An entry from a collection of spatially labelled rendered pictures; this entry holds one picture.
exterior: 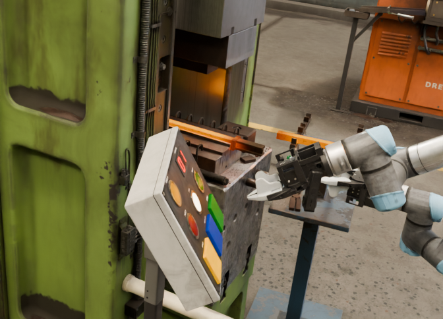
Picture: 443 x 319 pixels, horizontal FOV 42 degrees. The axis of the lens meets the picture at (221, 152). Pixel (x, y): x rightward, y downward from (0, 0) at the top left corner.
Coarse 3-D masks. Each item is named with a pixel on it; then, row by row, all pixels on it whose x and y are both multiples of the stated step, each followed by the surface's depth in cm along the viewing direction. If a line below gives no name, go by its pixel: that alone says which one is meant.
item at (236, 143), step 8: (184, 128) 190; (192, 128) 190; (200, 128) 191; (216, 136) 186; (224, 136) 186; (240, 136) 186; (232, 144) 183; (240, 144) 184; (248, 144) 182; (256, 144) 182; (248, 152) 183; (256, 152) 182
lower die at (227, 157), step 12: (180, 120) 199; (192, 132) 189; (228, 132) 194; (192, 144) 183; (204, 144) 183; (216, 144) 184; (228, 144) 184; (204, 156) 178; (216, 156) 179; (228, 156) 185; (240, 156) 195; (204, 168) 179; (216, 168) 178
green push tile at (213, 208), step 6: (210, 198) 142; (210, 204) 139; (216, 204) 144; (210, 210) 138; (216, 210) 142; (216, 216) 140; (222, 216) 146; (216, 222) 140; (222, 222) 143; (222, 228) 141
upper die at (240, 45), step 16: (176, 32) 167; (192, 32) 164; (240, 32) 166; (176, 48) 169; (192, 48) 166; (208, 48) 164; (224, 48) 162; (240, 48) 169; (208, 64) 166; (224, 64) 163
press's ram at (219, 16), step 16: (192, 0) 155; (208, 0) 153; (224, 0) 151; (240, 0) 160; (256, 0) 171; (176, 16) 159; (192, 16) 157; (208, 16) 155; (224, 16) 154; (240, 16) 163; (256, 16) 174; (208, 32) 157; (224, 32) 156
